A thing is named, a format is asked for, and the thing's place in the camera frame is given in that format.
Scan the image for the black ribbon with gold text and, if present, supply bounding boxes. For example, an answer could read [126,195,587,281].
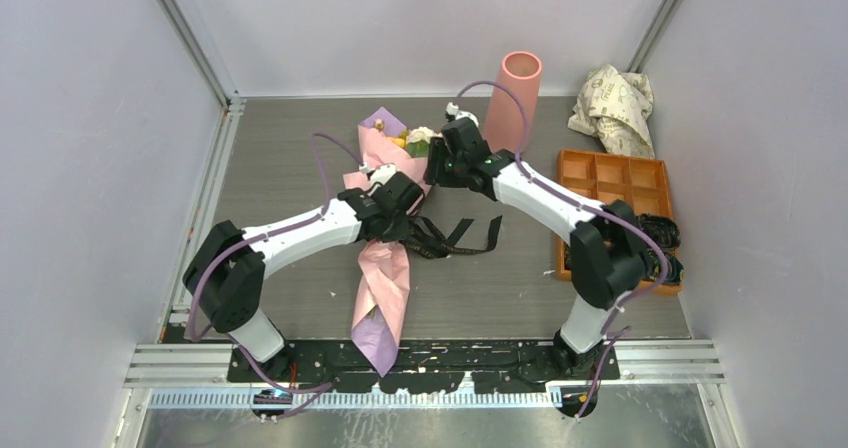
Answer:
[399,216,503,260]

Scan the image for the pink flower bouquet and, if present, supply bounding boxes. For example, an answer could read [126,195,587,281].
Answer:
[351,107,431,377]

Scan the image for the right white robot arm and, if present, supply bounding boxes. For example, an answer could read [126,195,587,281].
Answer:
[425,118,650,379]

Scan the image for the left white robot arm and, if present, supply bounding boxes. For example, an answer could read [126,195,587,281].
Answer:
[182,165,424,381]

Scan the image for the pink cylindrical vase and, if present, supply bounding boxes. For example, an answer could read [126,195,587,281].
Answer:
[482,51,542,153]

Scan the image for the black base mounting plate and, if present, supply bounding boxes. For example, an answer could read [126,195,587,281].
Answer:
[227,339,620,418]

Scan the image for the crumpled printed paper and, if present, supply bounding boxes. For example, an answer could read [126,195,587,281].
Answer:
[567,64,656,159]

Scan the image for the orange compartment tray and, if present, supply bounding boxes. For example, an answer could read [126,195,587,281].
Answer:
[556,150,683,296]

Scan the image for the black rolled ribbon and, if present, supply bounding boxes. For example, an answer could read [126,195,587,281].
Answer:
[638,213,681,251]

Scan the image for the dark green rolled ribbon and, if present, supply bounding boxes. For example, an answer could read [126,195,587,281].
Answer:
[663,250,684,286]

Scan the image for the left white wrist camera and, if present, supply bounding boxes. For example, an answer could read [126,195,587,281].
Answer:
[359,163,397,186]

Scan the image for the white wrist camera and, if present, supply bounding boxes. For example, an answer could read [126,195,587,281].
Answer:
[445,102,479,126]
[359,163,397,186]

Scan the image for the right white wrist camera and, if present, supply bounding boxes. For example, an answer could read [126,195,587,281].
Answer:
[445,102,479,126]

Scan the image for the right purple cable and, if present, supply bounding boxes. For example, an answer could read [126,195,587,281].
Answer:
[455,79,672,422]

